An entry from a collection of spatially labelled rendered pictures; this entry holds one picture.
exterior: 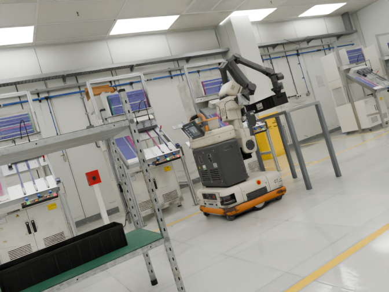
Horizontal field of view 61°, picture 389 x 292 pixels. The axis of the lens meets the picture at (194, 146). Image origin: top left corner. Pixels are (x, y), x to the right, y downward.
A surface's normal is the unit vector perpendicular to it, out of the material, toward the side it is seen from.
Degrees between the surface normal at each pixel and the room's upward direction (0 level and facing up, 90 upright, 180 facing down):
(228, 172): 90
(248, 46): 90
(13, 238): 90
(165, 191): 90
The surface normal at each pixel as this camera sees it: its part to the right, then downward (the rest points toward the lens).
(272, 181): 0.40, -0.11
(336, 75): -0.84, 0.26
